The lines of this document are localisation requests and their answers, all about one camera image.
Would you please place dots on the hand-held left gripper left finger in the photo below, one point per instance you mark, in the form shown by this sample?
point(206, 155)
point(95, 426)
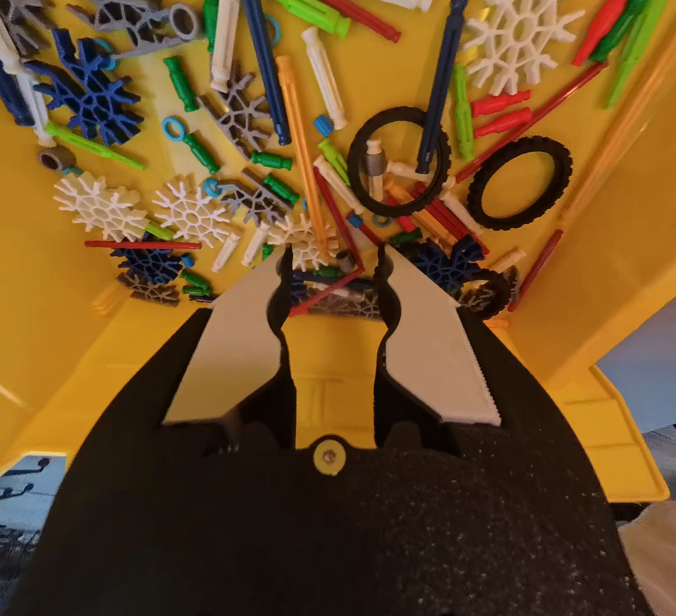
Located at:
point(227, 362)

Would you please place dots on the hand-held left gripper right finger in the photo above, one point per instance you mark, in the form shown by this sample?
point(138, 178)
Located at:
point(438, 362)

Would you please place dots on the yellow plastic bin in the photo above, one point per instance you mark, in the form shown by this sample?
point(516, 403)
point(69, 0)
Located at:
point(63, 336)

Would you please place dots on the pile of colourful toy rods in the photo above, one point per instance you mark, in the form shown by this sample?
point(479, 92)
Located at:
point(259, 46)

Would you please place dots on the blue snowflake connector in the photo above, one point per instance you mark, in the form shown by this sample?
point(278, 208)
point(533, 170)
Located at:
point(87, 98)
point(150, 262)
point(449, 265)

